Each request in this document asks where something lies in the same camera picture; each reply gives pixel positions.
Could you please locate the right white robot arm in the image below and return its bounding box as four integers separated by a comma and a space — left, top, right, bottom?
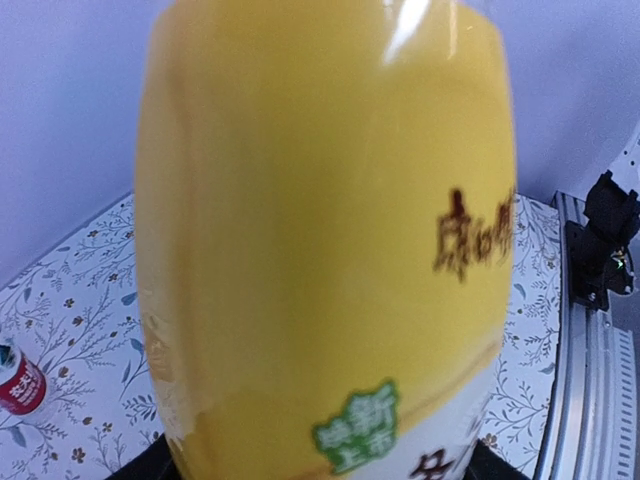
608, 124, 640, 192

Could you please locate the red cap water bottle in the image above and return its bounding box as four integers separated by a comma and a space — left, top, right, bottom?
0, 339, 56, 424

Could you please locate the floral patterned table mat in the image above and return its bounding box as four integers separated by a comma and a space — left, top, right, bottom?
1, 196, 561, 479

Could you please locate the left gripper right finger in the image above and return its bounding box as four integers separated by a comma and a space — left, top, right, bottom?
467, 442, 525, 480

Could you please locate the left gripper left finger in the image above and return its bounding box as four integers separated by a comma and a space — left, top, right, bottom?
112, 434, 182, 480

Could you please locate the front aluminium rail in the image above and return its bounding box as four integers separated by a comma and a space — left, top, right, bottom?
532, 189, 640, 480

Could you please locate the yellow juice bottle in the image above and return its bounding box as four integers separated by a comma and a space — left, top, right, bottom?
135, 1, 515, 479

